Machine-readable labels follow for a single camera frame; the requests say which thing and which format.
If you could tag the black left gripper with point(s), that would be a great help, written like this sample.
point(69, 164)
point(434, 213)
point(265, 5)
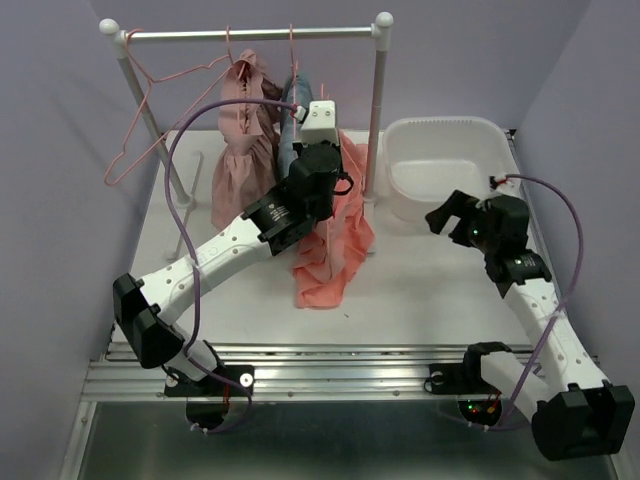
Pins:
point(342, 174)

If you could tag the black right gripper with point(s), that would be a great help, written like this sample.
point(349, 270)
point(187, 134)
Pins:
point(459, 204)

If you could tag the coral pink skirt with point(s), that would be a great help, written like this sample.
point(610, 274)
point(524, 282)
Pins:
point(329, 258)

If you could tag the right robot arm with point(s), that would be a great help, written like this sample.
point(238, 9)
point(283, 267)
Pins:
point(573, 408)

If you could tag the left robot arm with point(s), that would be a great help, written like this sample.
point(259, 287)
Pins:
point(147, 309)

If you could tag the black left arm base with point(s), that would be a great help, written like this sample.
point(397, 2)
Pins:
point(213, 405)

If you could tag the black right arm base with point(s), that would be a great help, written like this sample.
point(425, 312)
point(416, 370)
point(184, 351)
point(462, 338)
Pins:
point(478, 402)

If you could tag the blue denim skirt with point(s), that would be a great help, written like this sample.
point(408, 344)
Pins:
point(289, 125)

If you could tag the pink denim skirt hanger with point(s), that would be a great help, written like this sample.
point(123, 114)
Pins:
point(294, 65)

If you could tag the pink dress hanger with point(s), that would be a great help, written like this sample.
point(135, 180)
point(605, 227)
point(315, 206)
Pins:
point(236, 86)

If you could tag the white plastic basin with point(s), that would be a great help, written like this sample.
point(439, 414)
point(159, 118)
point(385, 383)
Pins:
point(427, 158)

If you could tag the dusty pink dress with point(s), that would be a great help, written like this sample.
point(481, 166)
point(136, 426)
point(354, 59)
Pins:
point(246, 169)

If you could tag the white clothes rack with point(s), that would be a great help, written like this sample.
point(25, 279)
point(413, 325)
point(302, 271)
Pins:
point(379, 31)

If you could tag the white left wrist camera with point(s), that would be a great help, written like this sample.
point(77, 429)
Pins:
point(319, 124)

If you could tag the aluminium rail frame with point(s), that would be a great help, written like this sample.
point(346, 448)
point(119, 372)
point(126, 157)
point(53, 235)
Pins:
point(338, 393)

